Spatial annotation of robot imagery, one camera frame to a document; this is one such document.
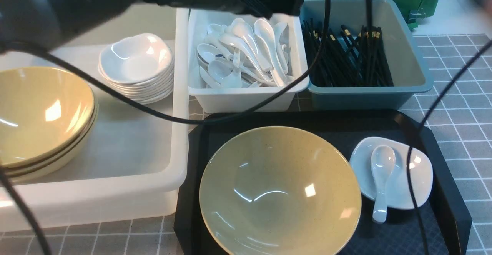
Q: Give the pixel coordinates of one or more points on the teal plastic chopstick bin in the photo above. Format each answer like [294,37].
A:
[407,67]

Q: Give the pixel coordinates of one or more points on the yellow noodle bowl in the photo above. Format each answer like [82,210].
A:
[279,191]

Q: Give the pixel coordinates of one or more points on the white plastic spoon bin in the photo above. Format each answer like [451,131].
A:
[238,99]

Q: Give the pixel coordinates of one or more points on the white ceramic soup spoon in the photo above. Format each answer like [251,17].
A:
[383,161]

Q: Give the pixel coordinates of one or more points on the stack of yellow bowls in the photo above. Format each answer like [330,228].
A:
[47,115]

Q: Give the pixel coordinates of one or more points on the stack of white dishes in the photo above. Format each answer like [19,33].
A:
[140,67]

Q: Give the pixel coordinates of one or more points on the pile of black chopsticks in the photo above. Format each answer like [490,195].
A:
[350,60]

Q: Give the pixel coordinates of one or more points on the pile of white spoons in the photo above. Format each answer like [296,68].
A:
[240,55]

